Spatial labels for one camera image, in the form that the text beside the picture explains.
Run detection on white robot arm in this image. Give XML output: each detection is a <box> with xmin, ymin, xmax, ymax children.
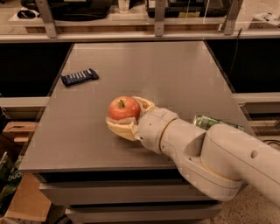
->
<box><xmin>106</xmin><ymin>96</ymin><xmax>280</xmax><ymax>206</ymax></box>

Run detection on blue rxbar blueberry wrapper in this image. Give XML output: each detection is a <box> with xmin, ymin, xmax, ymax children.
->
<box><xmin>60</xmin><ymin>68</ymin><xmax>99</xmax><ymax>88</ymax></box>

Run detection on grey upper drawer front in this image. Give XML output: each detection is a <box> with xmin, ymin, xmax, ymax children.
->
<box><xmin>39</xmin><ymin>179</ymin><xmax>210</xmax><ymax>206</ymax></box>

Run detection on brown cardboard box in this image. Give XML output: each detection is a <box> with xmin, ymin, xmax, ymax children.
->
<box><xmin>2</xmin><ymin>122</ymin><xmax>52</xmax><ymax>224</ymax></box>

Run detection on black cable on floor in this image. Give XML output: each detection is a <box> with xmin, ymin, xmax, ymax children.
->
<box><xmin>262</xmin><ymin>139</ymin><xmax>280</xmax><ymax>148</ymax></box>

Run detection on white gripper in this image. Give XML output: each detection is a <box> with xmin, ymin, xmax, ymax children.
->
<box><xmin>105</xmin><ymin>96</ymin><xmax>179</xmax><ymax>154</ymax></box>

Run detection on green soda can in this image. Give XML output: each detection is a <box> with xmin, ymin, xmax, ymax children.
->
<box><xmin>192</xmin><ymin>115</ymin><xmax>244</xmax><ymax>131</ymax></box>

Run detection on green printed bag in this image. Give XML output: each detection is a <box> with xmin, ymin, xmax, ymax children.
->
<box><xmin>0</xmin><ymin>156</ymin><xmax>23</xmax><ymax>217</ymax></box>

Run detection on black tray on shelf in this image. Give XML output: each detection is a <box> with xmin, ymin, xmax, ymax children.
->
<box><xmin>144</xmin><ymin>0</ymin><xmax>231</xmax><ymax>18</ymax></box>

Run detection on metal shelf frame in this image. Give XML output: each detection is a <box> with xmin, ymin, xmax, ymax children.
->
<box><xmin>0</xmin><ymin>0</ymin><xmax>280</xmax><ymax>43</ymax></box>

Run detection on grey drawer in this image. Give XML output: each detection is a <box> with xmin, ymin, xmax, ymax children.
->
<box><xmin>66</xmin><ymin>203</ymin><xmax>221</xmax><ymax>224</ymax></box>
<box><xmin>39</xmin><ymin>179</ymin><xmax>210</xmax><ymax>206</ymax></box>

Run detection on grey lower drawer front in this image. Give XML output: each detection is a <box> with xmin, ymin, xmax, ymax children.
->
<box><xmin>66</xmin><ymin>203</ymin><xmax>221</xmax><ymax>224</ymax></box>

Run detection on black case on shelf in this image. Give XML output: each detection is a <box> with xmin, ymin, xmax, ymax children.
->
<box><xmin>47</xmin><ymin>0</ymin><xmax>114</xmax><ymax>21</ymax></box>

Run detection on red apple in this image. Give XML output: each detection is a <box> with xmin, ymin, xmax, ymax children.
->
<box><xmin>108</xmin><ymin>96</ymin><xmax>141</xmax><ymax>120</ymax></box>

